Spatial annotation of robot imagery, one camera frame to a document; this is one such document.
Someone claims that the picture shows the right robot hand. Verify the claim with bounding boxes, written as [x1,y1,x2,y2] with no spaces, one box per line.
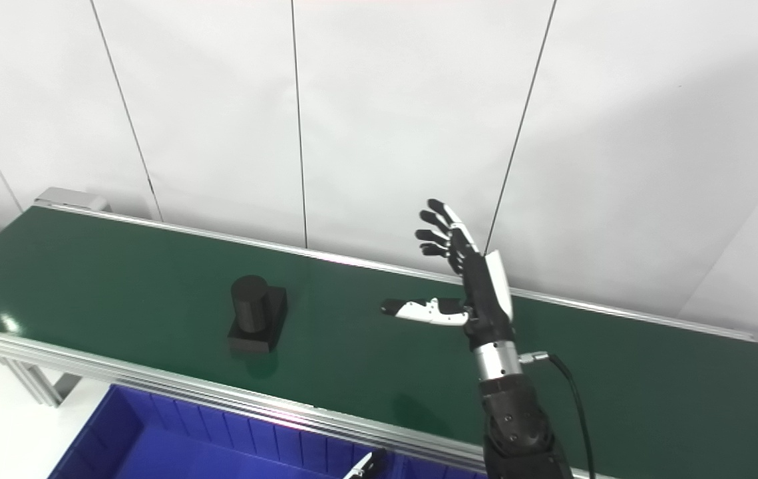
[380,198,518,351]

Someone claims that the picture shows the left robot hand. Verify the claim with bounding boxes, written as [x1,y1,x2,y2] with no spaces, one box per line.
[343,448,387,479]

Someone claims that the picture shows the black cylinder block part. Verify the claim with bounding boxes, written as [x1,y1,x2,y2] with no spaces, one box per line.
[227,274,288,354]

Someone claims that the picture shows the blue plastic bin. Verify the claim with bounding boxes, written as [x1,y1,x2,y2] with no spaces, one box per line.
[385,455,487,479]
[49,384,393,479]

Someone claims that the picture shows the green conveyor belt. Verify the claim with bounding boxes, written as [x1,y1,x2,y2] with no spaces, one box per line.
[0,200,758,479]
[0,206,758,479]

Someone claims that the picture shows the aluminium conveyor leg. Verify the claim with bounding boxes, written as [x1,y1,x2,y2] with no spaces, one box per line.
[0,355,82,407]

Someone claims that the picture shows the grey conveyor motor box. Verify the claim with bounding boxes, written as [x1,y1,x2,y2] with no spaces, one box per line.
[33,187,110,213]

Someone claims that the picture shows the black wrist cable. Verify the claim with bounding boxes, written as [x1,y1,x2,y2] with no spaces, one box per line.
[518,351,596,479]

